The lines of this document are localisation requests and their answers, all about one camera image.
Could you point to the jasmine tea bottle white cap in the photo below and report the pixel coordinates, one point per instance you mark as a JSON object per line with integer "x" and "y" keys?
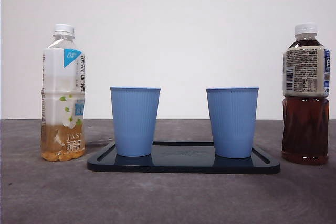
{"x": 61, "y": 98}

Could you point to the dark tea bottle white cap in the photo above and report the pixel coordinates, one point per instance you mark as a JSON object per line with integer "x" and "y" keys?
{"x": 304, "y": 129}

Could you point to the blue ribbed cup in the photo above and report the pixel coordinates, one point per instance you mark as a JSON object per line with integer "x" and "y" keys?
{"x": 134, "y": 121}
{"x": 232, "y": 121}

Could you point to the dark blue rectangular tray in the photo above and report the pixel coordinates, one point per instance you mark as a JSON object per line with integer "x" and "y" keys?
{"x": 183, "y": 165}

